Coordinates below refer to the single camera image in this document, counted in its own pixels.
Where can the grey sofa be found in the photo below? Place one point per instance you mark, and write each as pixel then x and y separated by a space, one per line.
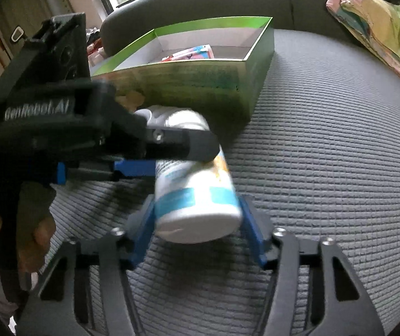
pixel 325 164

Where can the colourful printed cloth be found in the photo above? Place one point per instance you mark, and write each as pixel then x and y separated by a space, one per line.
pixel 378 24

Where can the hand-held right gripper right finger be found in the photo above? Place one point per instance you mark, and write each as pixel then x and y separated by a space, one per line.
pixel 252 231

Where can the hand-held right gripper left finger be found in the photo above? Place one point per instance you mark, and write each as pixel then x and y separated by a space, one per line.
pixel 144 229

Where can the person's left hand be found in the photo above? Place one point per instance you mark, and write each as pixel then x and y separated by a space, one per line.
pixel 35 224

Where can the pile of household clutter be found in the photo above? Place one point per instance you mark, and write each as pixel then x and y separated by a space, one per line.
pixel 96 47

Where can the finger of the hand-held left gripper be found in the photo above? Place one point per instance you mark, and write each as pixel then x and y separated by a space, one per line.
pixel 137 168
pixel 186 145

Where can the white bottle with blue label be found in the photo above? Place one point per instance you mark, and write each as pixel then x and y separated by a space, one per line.
pixel 200 210

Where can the beige cabinet door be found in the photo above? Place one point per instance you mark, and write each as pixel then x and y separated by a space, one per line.
pixel 28 7

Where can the green cardboard box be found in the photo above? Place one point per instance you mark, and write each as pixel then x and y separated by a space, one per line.
pixel 193 84

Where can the colourful printed packet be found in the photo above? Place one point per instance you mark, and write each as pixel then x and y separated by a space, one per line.
pixel 193 53

